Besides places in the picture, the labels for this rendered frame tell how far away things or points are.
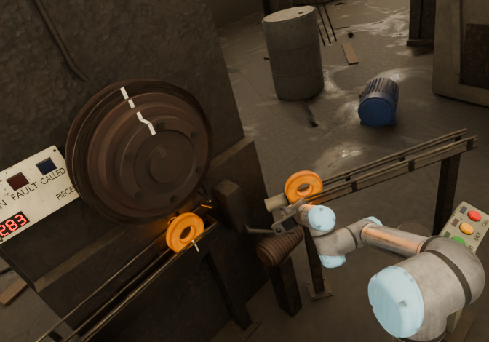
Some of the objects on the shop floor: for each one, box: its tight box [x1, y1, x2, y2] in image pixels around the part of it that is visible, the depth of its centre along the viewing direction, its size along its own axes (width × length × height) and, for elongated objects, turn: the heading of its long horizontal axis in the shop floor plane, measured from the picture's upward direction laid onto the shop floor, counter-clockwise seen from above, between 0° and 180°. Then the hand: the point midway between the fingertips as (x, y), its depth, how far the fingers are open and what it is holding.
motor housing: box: [255, 225, 305, 318], centre depth 157 cm, size 13×22×54 cm, turn 152°
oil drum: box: [262, 6, 325, 100], centre depth 369 cm, size 59×59×89 cm
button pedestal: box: [438, 201, 489, 342], centre depth 130 cm, size 16×24×62 cm, turn 152°
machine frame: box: [0, 0, 274, 342], centre depth 147 cm, size 73×108×176 cm
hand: (282, 215), depth 131 cm, fingers closed
